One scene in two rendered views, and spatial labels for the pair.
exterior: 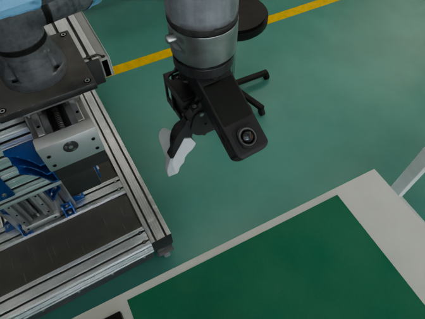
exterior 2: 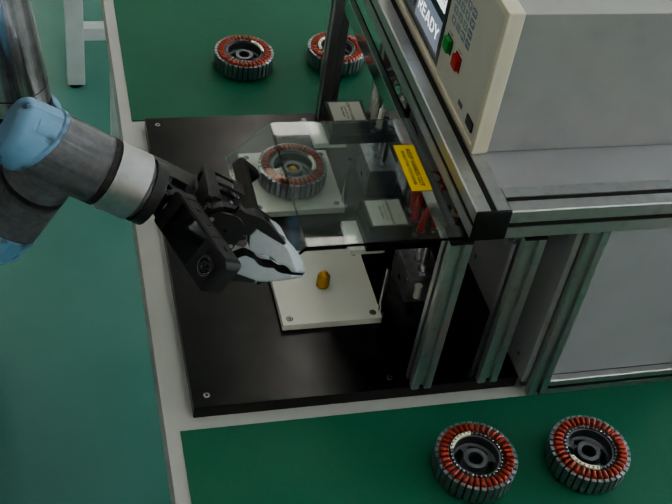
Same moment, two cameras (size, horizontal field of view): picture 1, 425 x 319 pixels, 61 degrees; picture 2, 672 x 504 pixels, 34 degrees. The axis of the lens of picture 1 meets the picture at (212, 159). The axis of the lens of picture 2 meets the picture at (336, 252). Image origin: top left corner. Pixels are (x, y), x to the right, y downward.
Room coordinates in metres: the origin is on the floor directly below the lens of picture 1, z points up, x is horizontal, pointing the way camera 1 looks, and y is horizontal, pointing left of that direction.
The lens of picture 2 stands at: (-0.39, 1.67, 1.95)
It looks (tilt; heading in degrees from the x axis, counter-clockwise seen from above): 43 degrees down; 277
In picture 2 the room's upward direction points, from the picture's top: 10 degrees clockwise
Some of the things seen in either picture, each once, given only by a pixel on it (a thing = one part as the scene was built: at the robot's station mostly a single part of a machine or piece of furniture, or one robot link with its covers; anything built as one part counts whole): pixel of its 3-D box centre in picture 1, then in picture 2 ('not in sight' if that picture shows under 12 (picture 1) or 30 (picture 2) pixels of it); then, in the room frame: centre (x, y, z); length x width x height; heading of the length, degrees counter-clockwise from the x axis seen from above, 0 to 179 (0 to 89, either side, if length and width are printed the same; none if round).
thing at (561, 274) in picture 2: not in sight; (475, 156); (-0.41, 0.28, 0.92); 0.66 x 0.01 x 0.30; 117
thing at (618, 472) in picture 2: not in sight; (587, 454); (-0.66, 0.67, 0.77); 0.11 x 0.11 x 0.04
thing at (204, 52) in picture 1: (200, 35); not in sight; (0.33, 0.01, 1.37); 0.08 x 0.08 x 0.05
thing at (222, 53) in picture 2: not in sight; (243, 57); (0.06, -0.05, 0.77); 0.11 x 0.11 x 0.04
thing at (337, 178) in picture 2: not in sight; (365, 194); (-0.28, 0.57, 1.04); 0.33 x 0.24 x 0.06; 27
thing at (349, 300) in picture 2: not in sight; (321, 287); (-0.23, 0.50, 0.78); 0.15 x 0.15 x 0.01; 27
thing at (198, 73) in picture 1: (201, 83); not in sight; (0.34, 0.01, 1.29); 0.09 x 0.08 x 0.12; 30
